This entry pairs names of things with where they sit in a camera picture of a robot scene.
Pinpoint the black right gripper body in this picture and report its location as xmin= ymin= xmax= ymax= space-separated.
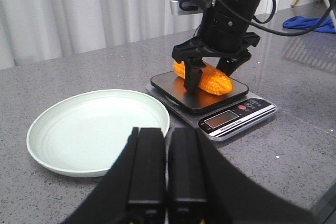
xmin=172 ymin=7 xmax=260 ymax=63

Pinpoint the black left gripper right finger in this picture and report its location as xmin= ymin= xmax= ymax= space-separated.
xmin=167 ymin=128 xmax=316 ymax=223

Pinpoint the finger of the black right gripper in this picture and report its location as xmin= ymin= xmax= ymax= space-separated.
xmin=184 ymin=57 xmax=206 ymax=93
xmin=216 ymin=50 xmax=251 ymax=77

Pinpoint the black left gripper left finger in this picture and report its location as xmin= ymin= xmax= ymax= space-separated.
xmin=63 ymin=127 xmax=166 ymax=223

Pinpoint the orange plastic corn cob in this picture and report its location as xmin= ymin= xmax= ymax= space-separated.
xmin=173 ymin=60 xmax=234 ymax=95

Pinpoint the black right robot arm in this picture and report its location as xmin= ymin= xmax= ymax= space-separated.
xmin=172 ymin=0 xmax=261 ymax=93

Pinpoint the silver digital kitchen scale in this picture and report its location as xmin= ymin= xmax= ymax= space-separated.
xmin=146 ymin=71 xmax=278 ymax=142

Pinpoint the pale green round plate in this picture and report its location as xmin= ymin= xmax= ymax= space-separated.
xmin=26 ymin=89 xmax=170 ymax=177

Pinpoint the blue cloth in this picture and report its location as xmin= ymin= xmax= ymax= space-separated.
xmin=282 ymin=16 xmax=335 ymax=33

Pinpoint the white pleated curtain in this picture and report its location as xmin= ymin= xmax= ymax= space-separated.
xmin=0 ymin=0 xmax=283 ymax=70

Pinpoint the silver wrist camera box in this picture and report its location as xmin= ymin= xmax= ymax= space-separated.
xmin=170 ymin=0 xmax=203 ymax=16

